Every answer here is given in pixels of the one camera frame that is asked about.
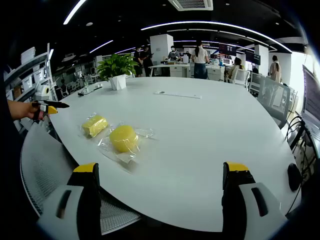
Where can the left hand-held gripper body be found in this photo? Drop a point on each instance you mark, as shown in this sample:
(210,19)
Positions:
(42,92)

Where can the stack of white bins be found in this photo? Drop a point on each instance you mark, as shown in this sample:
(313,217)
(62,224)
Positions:
(28,55)

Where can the white background desk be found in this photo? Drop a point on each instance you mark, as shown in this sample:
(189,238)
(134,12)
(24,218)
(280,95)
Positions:
(170,70)

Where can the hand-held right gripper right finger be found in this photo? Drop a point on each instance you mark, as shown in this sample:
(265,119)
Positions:
(235,200)

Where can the white storage shelf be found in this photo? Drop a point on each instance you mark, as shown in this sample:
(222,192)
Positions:
(27,80)

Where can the clear plastic wrapper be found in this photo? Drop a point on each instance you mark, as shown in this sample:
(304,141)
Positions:
(86,119)

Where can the small black table object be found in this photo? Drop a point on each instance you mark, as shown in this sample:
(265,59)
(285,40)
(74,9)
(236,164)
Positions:
(81,94)

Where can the grey mesh office chair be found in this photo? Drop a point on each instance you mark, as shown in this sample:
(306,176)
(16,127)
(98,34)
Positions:
(47,165)

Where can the ceiling air conditioner vent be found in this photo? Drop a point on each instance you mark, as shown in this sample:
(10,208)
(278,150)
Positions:
(191,4)

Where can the straight ceiling light strip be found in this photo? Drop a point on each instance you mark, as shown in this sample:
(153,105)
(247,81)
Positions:
(73,12)

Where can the black oval object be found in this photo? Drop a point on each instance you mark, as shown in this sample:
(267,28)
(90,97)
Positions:
(294,176)

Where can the yellow round silicone block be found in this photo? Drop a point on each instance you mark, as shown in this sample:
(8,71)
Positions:
(123,138)

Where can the yellow rectangular silicone block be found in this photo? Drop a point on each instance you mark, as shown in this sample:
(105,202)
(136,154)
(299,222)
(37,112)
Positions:
(95,126)

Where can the grey translucent office chair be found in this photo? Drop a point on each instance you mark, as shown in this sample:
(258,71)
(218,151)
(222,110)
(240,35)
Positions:
(273,100)

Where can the white background office chair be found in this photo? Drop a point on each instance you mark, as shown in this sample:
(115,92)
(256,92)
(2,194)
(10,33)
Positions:
(243,76)

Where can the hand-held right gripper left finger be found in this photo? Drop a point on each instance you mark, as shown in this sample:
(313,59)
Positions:
(82,200)

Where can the person's left hand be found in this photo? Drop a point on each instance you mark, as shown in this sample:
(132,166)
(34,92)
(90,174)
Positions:
(33,111)

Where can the potted green plant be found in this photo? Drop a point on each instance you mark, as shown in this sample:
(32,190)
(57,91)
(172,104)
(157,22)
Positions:
(116,68)

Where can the laptop screen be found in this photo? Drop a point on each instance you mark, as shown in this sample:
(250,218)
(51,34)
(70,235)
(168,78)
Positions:
(311,100)

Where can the black chair frame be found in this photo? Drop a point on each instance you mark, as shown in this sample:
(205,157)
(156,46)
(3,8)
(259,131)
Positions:
(300,140)

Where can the hanging display screen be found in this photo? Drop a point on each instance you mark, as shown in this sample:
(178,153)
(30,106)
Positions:
(227,49)
(253,57)

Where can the round yellow sponge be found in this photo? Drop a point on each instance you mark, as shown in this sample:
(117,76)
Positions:
(145,133)

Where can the curved ceiling light strip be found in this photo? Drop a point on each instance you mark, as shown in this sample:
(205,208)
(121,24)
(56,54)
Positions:
(215,23)

